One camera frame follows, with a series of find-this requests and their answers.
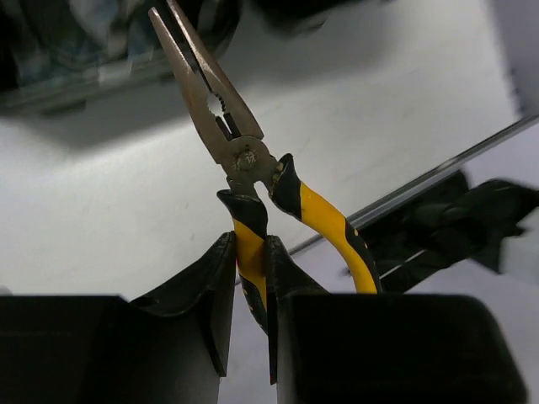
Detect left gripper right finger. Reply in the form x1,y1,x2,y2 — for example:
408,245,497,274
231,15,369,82
264,236,528,403

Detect black plastic toolbox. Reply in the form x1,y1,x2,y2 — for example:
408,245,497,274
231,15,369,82
1,1,341,114

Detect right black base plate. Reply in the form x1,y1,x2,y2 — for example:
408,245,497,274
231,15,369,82
360,171,538,292

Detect yellow needle-nose pliers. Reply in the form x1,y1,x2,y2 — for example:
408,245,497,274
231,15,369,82
148,1,382,328

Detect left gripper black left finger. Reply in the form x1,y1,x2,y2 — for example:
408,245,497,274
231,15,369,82
1,232,236,403

